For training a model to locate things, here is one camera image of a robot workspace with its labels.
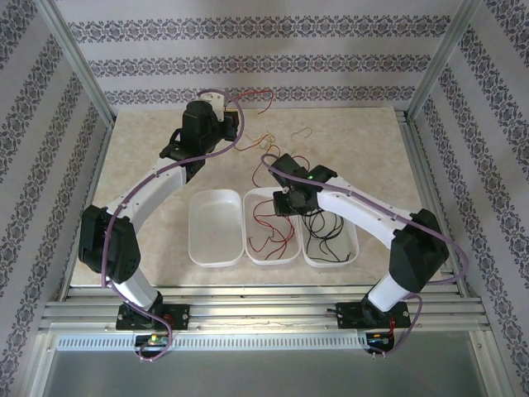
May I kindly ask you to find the slotted grey cable duct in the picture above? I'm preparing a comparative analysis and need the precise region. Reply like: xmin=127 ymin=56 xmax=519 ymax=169
xmin=55 ymin=332 xmax=369 ymax=352

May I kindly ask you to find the white plastic bin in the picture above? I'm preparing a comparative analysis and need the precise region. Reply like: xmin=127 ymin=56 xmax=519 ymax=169
xmin=188 ymin=189 xmax=244 ymax=269
xmin=298 ymin=206 xmax=360 ymax=268
xmin=242 ymin=186 xmax=302 ymax=265

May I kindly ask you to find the yellow-green cable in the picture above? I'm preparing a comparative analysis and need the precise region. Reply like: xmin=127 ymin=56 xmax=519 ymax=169
xmin=243 ymin=127 xmax=316 ymax=155

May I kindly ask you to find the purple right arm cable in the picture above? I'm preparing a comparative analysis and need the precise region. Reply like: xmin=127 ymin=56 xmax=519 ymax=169
xmin=260 ymin=153 xmax=470 ymax=361

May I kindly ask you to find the aluminium frame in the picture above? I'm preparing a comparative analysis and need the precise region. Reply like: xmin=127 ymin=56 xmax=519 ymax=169
xmin=31 ymin=0 xmax=503 ymax=397

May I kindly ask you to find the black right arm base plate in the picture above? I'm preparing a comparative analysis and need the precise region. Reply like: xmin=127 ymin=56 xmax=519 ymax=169
xmin=336 ymin=300 xmax=411 ymax=331

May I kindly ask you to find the grey metal panel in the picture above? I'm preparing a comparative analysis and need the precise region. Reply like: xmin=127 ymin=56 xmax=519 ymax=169
xmin=43 ymin=349 xmax=488 ymax=397

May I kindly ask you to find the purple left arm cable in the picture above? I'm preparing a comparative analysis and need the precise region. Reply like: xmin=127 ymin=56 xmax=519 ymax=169
xmin=101 ymin=91 xmax=247 ymax=365

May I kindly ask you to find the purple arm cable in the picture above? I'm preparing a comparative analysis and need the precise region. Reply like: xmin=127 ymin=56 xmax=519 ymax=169
xmin=101 ymin=91 xmax=247 ymax=365
xmin=260 ymin=153 xmax=470 ymax=361

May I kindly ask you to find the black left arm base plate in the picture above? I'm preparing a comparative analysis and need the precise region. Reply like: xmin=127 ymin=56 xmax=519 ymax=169
xmin=117 ymin=304 xmax=191 ymax=332

